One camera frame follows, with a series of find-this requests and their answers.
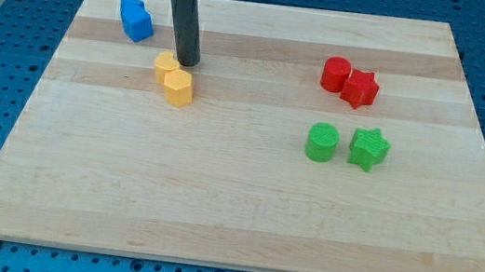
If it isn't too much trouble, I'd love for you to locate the wooden board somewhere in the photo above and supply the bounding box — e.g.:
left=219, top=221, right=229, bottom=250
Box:
left=0, top=0, right=485, bottom=272

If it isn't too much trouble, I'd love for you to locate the yellow hexagon block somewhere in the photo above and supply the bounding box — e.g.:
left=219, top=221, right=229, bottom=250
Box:
left=164, top=69, right=193, bottom=107

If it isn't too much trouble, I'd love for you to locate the green cylinder block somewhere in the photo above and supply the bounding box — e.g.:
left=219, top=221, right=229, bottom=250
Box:
left=304, top=122, right=340, bottom=163

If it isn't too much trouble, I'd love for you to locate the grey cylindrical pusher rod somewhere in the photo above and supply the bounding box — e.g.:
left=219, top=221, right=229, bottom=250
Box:
left=170, top=0, right=201, bottom=67

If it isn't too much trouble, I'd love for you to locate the yellow round block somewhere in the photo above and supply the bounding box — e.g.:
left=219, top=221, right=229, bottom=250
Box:
left=154, top=51, right=181, bottom=85

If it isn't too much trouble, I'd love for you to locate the red cylinder block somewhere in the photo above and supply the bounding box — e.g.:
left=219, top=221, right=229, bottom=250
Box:
left=320, top=56, right=353, bottom=93

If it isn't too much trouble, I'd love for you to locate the green star block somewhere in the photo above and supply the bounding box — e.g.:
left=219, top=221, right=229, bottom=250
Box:
left=347, top=128, right=392, bottom=172

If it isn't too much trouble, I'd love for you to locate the red star block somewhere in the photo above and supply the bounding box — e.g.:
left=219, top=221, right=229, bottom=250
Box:
left=340, top=69, right=379, bottom=110

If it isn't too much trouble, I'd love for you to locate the blue pentagon block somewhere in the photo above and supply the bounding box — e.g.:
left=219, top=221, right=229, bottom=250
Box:
left=120, top=5, right=154, bottom=42

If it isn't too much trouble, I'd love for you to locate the blue rear block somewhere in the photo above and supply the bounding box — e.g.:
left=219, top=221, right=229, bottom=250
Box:
left=119, top=0, right=145, bottom=16

